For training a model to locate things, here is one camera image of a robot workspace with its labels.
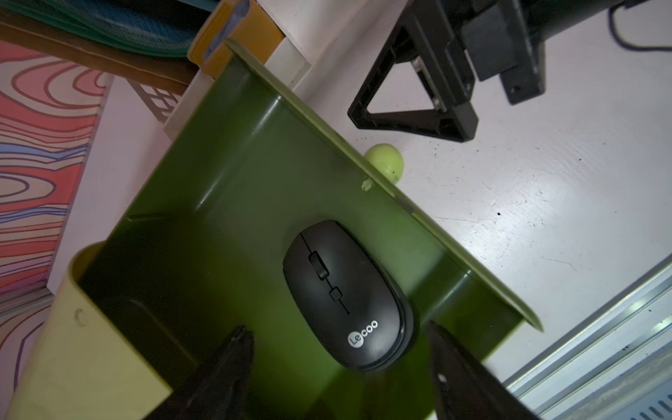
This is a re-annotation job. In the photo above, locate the aluminium front rail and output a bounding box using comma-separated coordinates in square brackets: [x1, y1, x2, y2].
[505, 257, 671, 419]

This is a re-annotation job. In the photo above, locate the black Lecoo mouse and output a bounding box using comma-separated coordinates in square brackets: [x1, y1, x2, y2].
[283, 220, 416, 372]

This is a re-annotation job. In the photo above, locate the green drawer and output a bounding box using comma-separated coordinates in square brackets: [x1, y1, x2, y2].
[79, 41, 542, 419]

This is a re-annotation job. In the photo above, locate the green folder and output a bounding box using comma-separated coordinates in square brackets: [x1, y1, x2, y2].
[1, 0, 218, 58]

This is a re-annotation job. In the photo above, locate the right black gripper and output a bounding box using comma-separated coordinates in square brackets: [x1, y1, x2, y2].
[348, 1, 615, 143]

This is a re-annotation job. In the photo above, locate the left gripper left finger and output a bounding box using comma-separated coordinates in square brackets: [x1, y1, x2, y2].
[146, 325, 255, 419]

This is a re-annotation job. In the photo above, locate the yellow-green drawer cabinet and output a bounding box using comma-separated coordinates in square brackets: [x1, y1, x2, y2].
[7, 243, 172, 419]

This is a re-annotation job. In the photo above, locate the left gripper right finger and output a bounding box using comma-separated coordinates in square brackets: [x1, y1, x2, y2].
[427, 321, 537, 419]

